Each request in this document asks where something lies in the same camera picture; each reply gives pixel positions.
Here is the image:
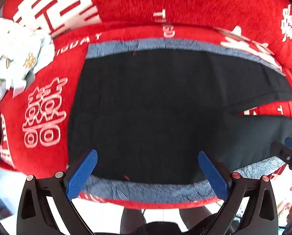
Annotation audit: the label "red printed blanket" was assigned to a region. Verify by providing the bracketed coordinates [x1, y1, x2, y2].
[0, 0, 292, 210]

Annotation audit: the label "dark pants with blue waistband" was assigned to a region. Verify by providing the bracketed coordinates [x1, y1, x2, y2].
[67, 38, 292, 205]

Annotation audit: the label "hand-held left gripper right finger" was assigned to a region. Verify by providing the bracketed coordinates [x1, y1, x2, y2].
[198, 150, 279, 235]

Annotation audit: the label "person's leg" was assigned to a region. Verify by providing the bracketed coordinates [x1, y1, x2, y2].
[120, 208, 147, 235]

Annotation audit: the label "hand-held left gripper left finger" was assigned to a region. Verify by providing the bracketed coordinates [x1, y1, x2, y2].
[17, 149, 98, 235]

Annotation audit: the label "white floral cloth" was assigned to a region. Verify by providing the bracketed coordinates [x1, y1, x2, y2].
[0, 17, 55, 99]

